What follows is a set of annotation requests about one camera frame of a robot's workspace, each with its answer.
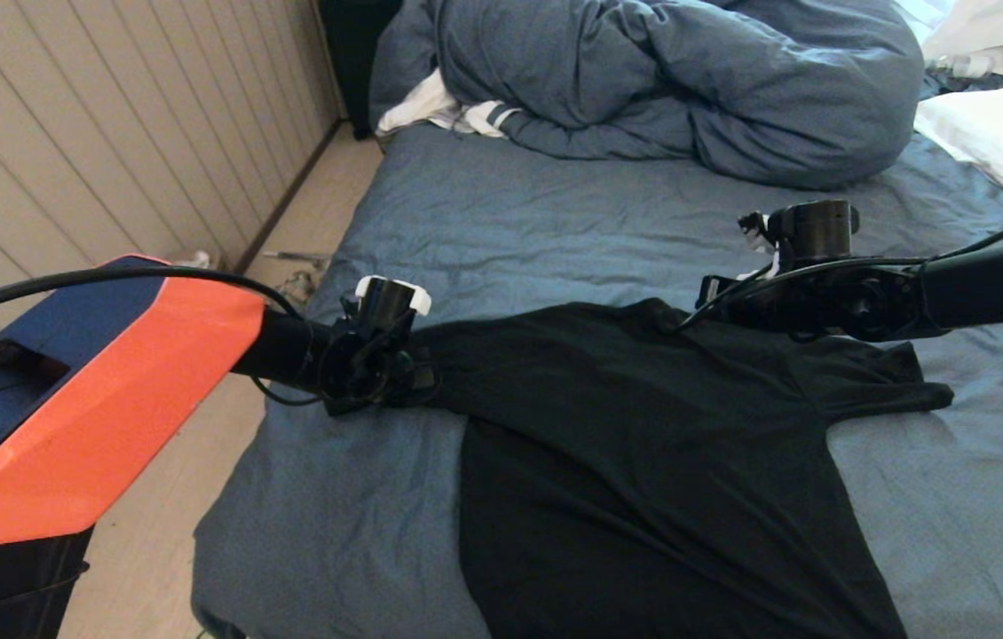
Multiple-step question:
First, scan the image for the black t-shirt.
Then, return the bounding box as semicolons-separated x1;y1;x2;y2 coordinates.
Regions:
408;297;955;639

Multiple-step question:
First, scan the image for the small clutter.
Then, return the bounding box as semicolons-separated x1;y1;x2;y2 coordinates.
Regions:
280;272;318;307

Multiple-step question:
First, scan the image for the blue bed sheet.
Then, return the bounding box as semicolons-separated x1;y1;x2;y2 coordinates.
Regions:
191;120;1003;639

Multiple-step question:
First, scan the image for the crumpled blue duvet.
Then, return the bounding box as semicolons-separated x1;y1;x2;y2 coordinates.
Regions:
368;0;926;191

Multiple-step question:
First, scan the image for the white pillow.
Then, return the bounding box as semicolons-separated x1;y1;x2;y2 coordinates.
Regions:
914;83;1003;214

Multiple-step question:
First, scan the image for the dark patterned cloth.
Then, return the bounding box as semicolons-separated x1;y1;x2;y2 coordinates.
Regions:
923;71;1003;99

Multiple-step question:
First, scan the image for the white striped garment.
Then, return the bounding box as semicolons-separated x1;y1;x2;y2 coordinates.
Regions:
377;69;520;139

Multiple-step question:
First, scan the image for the black bedside cabinet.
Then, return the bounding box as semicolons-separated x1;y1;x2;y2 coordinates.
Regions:
320;0;405;141

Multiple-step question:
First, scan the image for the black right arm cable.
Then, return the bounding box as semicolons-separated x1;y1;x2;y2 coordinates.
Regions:
677;202;1003;343

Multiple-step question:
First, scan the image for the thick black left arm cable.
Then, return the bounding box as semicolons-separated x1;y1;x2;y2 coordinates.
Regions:
0;264;307;331

